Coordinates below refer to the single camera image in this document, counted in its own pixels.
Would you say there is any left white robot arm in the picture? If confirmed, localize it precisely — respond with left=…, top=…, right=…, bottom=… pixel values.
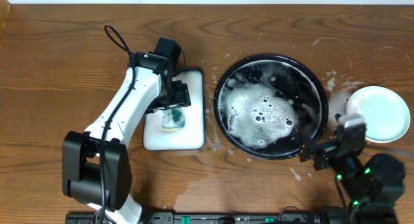
left=62, top=50, right=190, bottom=223

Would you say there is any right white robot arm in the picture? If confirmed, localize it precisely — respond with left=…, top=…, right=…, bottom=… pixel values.
left=300, top=123, right=405, bottom=223

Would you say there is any round black tray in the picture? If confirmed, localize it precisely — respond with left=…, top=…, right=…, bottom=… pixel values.
left=213, top=54, right=328, bottom=160

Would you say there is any green foamy sponge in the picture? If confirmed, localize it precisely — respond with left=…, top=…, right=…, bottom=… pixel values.
left=162, top=108, right=186, bottom=131

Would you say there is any black tray of soap foam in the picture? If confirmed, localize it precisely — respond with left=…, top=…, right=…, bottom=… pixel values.
left=143, top=70, right=204, bottom=151

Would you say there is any pale green plate red stain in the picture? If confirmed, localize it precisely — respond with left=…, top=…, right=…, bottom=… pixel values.
left=346, top=86, right=411, bottom=143

